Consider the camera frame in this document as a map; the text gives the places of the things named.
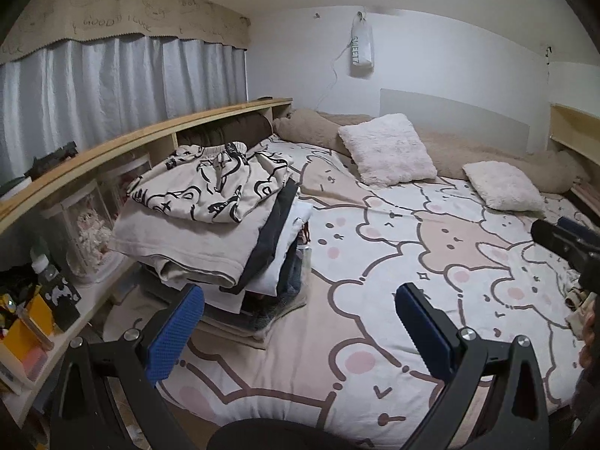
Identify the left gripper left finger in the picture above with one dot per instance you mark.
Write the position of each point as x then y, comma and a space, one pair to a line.
85, 414

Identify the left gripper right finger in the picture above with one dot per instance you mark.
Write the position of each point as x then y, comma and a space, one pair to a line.
514, 413

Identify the beige graffiti print pants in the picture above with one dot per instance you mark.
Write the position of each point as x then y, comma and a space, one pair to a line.
218, 184

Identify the stack of folded clothes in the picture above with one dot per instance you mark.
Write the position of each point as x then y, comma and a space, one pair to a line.
251, 273

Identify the yellow storage box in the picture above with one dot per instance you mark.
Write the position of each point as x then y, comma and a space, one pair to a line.
26, 332

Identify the right fluffy white pillow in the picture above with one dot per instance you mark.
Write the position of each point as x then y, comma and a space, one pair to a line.
504, 187

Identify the fluffy white pillow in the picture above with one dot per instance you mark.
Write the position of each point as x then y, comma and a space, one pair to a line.
388, 151
504, 187

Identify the black white patterned box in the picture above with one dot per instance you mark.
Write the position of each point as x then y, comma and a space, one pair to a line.
57, 292

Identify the wooden bed shelf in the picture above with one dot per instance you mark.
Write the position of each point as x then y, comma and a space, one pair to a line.
113, 165

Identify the bear pattern bed cover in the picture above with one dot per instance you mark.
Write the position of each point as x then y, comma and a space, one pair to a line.
344, 362

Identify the clear plastic jar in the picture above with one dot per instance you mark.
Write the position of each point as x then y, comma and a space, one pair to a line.
78, 228

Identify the left fluffy white pillow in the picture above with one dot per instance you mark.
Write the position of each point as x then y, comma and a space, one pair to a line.
388, 151

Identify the black object on shelf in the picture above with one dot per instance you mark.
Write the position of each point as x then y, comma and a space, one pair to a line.
52, 160

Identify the grey curtain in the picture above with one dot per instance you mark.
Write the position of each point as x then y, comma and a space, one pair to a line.
90, 93

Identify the dark brown cushion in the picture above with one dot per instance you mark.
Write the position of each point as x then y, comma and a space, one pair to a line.
249, 129

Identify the beige curtain valance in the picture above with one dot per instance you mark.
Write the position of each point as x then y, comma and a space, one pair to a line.
46, 22

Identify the cream wall niche shelf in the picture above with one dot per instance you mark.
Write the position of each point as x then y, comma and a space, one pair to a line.
579, 132

